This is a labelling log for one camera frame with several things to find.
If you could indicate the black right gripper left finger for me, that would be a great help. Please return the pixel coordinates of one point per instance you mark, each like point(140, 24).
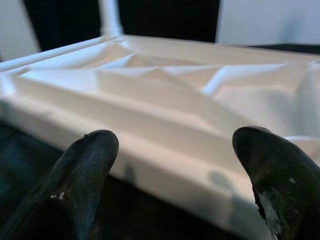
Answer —
point(72, 185)

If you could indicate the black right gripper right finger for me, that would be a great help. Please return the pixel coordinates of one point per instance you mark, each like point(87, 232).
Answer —
point(282, 175)

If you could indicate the white plastic table top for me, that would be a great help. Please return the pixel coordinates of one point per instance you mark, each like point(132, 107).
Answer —
point(162, 125)

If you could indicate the white plastic table leg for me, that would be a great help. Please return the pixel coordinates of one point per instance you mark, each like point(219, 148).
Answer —
point(110, 17)

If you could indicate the black door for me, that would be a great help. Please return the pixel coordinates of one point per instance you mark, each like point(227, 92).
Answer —
point(162, 17)

